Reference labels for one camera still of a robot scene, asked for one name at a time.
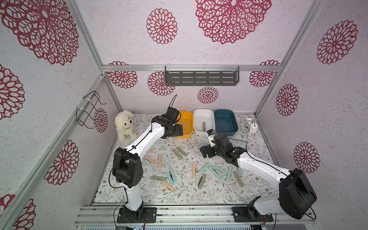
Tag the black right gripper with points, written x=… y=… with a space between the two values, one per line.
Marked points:
x=209 y=150

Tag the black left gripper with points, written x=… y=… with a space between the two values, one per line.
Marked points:
x=178 y=131

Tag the dark teal storage box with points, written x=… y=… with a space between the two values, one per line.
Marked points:
x=225 y=122

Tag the mint green fruit knife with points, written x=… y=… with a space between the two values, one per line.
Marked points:
x=169 y=178
x=173 y=174
x=220 y=170
x=214 y=172
x=207 y=165
x=240 y=171
x=229 y=173

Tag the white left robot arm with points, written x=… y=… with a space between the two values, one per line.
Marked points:
x=127 y=167

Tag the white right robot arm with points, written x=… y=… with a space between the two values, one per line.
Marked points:
x=295 y=195

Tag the yellow storage box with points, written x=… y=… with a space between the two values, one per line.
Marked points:
x=187 y=121

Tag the white storage box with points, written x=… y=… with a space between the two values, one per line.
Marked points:
x=203 y=121

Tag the white alarm clock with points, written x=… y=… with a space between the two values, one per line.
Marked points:
x=249 y=126

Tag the white plush dog toy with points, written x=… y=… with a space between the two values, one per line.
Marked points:
x=124 y=126

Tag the grey wall shelf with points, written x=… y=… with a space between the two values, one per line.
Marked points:
x=201 y=78

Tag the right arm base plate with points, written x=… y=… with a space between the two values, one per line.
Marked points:
x=246 y=214

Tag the black wire wall rack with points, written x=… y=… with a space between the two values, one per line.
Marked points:
x=83 y=113

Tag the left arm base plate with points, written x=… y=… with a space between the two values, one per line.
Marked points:
x=142 y=215

